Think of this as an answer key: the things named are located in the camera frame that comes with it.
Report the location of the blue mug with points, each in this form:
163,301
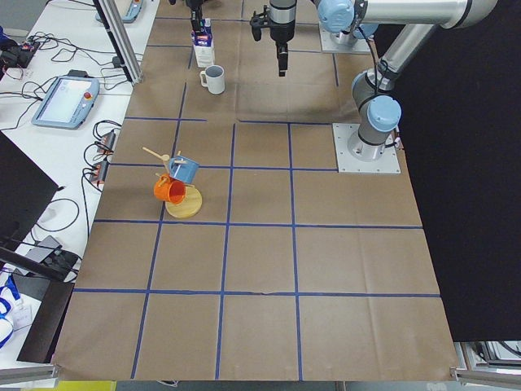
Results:
182,169

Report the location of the small usb hub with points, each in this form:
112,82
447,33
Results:
98,174
105,145

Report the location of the orange mug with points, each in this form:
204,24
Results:
169,190

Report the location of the blue white milk carton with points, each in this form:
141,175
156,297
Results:
203,45

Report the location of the aluminium frame post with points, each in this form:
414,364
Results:
119,38

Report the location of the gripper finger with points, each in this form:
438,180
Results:
282,57
197,21

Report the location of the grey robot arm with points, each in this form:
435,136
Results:
380,113

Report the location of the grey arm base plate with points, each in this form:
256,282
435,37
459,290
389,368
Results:
353,156

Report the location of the blue teach pendant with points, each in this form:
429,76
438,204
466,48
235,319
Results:
67,103
129,9

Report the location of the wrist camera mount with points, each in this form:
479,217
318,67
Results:
258,22

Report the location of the wooden mug tree stand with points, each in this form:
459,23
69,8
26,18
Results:
193,200

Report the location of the white grey mug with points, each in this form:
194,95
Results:
213,79

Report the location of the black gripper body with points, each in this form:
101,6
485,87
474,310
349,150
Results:
282,31
197,25

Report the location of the black monitor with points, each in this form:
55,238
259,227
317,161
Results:
26,191

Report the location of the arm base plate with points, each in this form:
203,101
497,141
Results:
347,43

